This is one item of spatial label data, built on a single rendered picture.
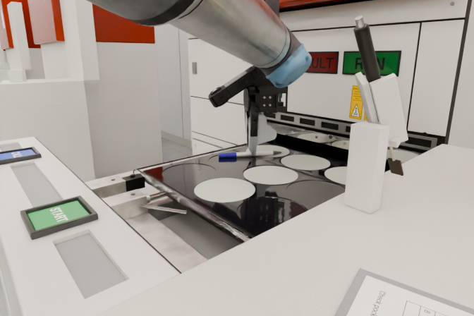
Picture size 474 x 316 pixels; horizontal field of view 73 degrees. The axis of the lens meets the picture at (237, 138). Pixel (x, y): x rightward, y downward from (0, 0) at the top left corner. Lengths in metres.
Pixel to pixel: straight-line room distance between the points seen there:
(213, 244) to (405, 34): 0.50
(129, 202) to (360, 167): 0.33
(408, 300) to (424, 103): 0.48
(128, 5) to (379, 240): 0.26
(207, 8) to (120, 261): 0.21
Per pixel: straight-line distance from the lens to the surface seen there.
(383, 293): 0.24
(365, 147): 0.33
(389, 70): 0.69
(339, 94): 0.75
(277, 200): 0.50
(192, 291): 0.23
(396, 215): 0.35
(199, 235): 0.57
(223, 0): 0.29
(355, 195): 0.34
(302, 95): 0.80
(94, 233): 0.32
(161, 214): 0.62
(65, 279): 0.28
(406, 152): 0.68
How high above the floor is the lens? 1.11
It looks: 14 degrees down
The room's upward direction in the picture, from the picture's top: straight up
